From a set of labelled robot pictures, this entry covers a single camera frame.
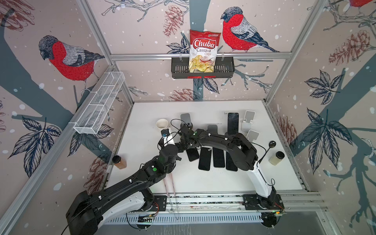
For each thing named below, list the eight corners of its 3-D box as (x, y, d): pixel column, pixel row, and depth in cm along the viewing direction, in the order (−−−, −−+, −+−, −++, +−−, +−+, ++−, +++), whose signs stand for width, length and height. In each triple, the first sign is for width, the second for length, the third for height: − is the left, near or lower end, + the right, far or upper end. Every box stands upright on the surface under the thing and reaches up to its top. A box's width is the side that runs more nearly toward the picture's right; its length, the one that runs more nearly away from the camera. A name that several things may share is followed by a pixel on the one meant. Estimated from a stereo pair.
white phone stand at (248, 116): (241, 125, 107) (246, 115, 98) (242, 120, 111) (246, 109, 102) (250, 127, 106) (255, 117, 97) (250, 121, 110) (255, 111, 101)
